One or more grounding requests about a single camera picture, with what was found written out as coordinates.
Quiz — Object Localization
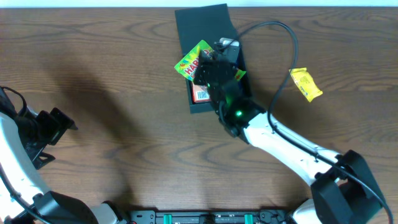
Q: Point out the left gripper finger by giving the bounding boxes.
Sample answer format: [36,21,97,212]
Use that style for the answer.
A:
[25,147,55,170]
[49,108,78,146]

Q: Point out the Haribo gummy worms bag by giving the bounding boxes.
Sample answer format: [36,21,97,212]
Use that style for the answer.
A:
[174,40,246,82]

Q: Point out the red and white carton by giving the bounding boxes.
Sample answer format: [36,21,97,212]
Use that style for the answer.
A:
[192,83,210,103]

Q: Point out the dark green box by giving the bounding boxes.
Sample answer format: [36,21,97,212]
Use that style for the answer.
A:
[175,4,252,114]

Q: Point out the yellow snack packet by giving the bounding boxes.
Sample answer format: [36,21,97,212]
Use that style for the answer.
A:
[289,67,323,103]

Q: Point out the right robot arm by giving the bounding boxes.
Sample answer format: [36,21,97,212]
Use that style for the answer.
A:
[193,39,387,223]

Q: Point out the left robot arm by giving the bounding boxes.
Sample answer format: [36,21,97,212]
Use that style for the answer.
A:
[1,86,130,224]

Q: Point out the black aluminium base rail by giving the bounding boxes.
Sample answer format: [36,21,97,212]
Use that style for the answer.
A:
[129,210,295,224]

